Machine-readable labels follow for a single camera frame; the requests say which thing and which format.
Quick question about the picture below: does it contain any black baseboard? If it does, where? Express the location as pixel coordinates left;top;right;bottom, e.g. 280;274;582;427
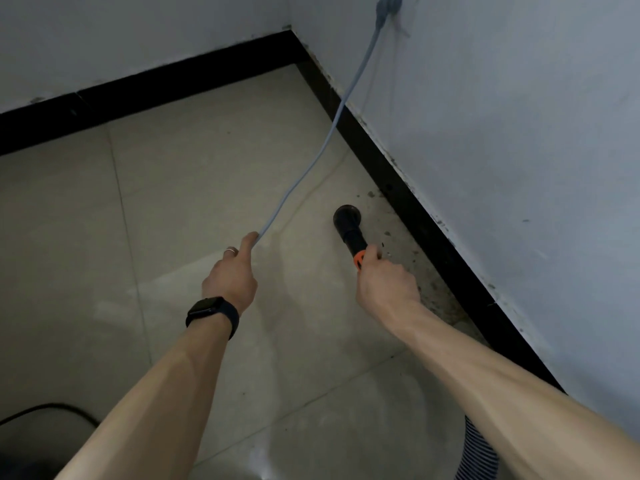
0;29;566;393

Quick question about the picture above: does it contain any person's right forearm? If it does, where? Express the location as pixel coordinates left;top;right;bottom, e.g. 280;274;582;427
385;302;640;480

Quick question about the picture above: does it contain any grey cable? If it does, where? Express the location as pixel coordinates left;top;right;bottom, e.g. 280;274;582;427
247;0;405;251

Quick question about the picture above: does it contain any person's left hand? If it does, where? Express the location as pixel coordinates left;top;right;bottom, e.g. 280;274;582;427
200;231;261;317

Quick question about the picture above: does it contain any black vacuum hose with nozzle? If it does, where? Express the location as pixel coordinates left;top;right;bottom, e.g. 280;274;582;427
332;204;501;480

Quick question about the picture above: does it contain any black smartwatch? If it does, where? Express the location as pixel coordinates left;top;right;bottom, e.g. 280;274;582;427
185;295;241;342

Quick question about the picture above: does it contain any black power cord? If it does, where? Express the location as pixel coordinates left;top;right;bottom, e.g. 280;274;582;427
0;403;101;431

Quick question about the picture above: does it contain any person's right hand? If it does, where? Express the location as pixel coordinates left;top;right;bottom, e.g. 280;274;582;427
354;244;424;321

